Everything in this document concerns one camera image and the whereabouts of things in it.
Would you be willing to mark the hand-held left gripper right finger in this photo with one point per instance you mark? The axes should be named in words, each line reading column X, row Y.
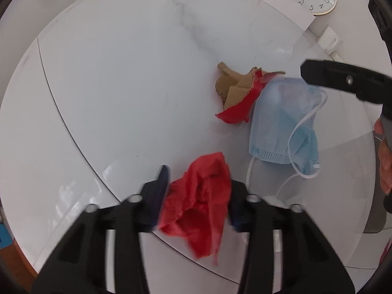
column 238, row 209

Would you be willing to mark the white charger plug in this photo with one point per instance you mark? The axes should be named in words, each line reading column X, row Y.
column 329, row 38

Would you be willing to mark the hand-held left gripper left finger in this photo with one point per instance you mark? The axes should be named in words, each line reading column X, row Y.
column 162, row 179

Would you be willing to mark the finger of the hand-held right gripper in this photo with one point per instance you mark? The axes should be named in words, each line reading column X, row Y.
column 330, row 75
column 381, row 18

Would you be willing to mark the white envelope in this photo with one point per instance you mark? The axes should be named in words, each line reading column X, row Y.
column 288, row 9

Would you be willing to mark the red plastic bag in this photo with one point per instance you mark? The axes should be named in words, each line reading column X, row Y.
column 199, row 196

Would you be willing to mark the white table with black legs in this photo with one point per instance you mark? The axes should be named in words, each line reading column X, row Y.
column 122, row 82

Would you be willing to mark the person's right hand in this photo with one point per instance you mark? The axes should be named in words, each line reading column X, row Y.
column 386, row 168

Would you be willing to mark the blue face mask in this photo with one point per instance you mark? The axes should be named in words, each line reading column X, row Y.
column 275, row 119

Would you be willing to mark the torn cardboard with red tape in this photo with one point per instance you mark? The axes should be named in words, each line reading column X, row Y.
column 235, row 88

